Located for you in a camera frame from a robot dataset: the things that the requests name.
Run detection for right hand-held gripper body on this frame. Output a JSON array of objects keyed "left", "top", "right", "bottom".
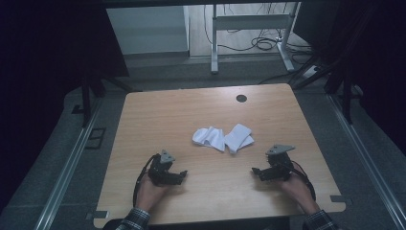
[{"left": 261, "top": 144, "right": 295, "bottom": 182}]

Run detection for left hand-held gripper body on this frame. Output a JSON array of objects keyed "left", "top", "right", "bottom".
[{"left": 147, "top": 149, "right": 180, "bottom": 187}]

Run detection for person's left hand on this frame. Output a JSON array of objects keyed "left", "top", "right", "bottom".
[{"left": 135, "top": 173, "right": 176, "bottom": 214}]

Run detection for person's right hand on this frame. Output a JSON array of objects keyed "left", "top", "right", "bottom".
[{"left": 280, "top": 163, "right": 321, "bottom": 216}]

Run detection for grey tape piece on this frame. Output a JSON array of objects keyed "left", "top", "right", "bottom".
[
  {"left": 329, "top": 195, "right": 353, "bottom": 206},
  {"left": 85, "top": 210, "right": 110, "bottom": 220}
]

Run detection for black tripod stand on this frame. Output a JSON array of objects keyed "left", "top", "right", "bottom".
[{"left": 291, "top": 54, "right": 365, "bottom": 126}]

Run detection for white power strip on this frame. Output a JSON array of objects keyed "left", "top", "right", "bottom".
[{"left": 302, "top": 64, "right": 321, "bottom": 80}]

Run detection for black metal stand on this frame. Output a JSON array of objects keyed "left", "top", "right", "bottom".
[{"left": 71, "top": 71, "right": 135, "bottom": 128}]

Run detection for pale grey cabinet panel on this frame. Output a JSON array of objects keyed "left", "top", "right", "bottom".
[{"left": 105, "top": 5, "right": 190, "bottom": 56}]

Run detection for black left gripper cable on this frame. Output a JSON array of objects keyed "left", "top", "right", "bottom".
[{"left": 132, "top": 153, "right": 161, "bottom": 209}]

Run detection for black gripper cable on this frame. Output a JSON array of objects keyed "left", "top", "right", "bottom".
[
  {"left": 286, "top": 162, "right": 318, "bottom": 203},
  {"left": 132, "top": 153, "right": 161, "bottom": 209}
]

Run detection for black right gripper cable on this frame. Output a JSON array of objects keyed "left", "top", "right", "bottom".
[{"left": 286, "top": 162, "right": 318, "bottom": 203}]

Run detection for black rectangular floor frame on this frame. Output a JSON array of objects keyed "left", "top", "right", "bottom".
[{"left": 84, "top": 127, "right": 107, "bottom": 150}]

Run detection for aluminium floor rail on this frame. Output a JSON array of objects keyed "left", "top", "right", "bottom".
[
  {"left": 33, "top": 98, "right": 104, "bottom": 230},
  {"left": 327, "top": 94, "right": 406, "bottom": 230}
]

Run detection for coiled black floor cables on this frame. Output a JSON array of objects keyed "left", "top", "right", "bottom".
[{"left": 204, "top": 3, "right": 314, "bottom": 65}]

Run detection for white metal desk frame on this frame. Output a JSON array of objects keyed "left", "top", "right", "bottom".
[{"left": 210, "top": 2, "right": 302, "bottom": 75}]

